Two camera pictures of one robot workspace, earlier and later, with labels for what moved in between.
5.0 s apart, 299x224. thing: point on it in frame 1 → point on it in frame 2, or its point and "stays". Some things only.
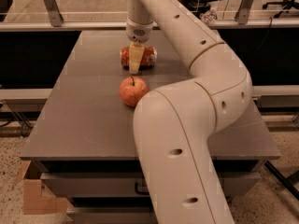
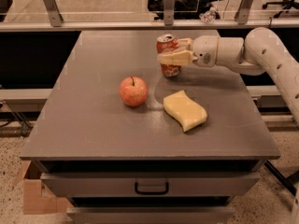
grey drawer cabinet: x=82 y=141 stays
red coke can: x=149 y=57 → x=166 y=43
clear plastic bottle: x=208 y=17 stays
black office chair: x=286 y=3 stays
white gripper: x=139 y=33 → x=205 y=50
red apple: x=132 y=90 stays
